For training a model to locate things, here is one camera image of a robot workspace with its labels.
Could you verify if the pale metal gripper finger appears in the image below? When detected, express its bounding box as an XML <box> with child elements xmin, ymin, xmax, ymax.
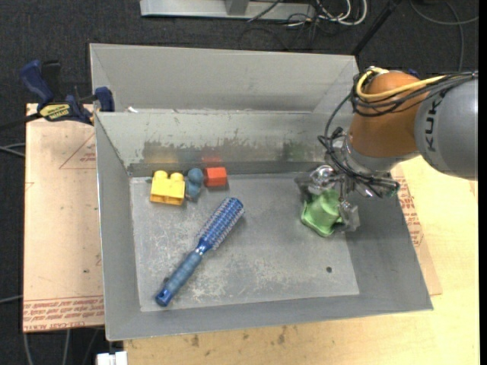
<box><xmin>339</xmin><ymin>201</ymin><xmax>361</xmax><ymax>232</ymax></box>
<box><xmin>294</xmin><ymin>172</ymin><xmax>315</xmax><ymax>198</ymax></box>

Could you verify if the green soft cup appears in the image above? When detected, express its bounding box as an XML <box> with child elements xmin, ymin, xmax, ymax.
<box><xmin>300</xmin><ymin>189</ymin><xmax>345</xmax><ymax>238</ymax></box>

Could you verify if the grey metal bin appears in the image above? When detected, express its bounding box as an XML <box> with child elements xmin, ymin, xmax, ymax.
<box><xmin>89</xmin><ymin>43</ymin><xmax>434</xmax><ymax>342</ymax></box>

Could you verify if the red block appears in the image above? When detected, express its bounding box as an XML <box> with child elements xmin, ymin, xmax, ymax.
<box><xmin>203</xmin><ymin>166</ymin><xmax>229</xmax><ymax>189</ymax></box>

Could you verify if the blue hairbrush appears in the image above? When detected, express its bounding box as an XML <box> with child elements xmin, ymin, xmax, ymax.
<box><xmin>154</xmin><ymin>197</ymin><xmax>245</xmax><ymax>307</ymax></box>

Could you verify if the blue-grey toy figure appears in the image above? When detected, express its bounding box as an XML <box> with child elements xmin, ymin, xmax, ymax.
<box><xmin>184</xmin><ymin>167</ymin><xmax>205</xmax><ymax>202</ymax></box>

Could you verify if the yellow toy brick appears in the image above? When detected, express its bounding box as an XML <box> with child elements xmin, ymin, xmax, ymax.
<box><xmin>149</xmin><ymin>170</ymin><xmax>186</xmax><ymax>207</ymax></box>

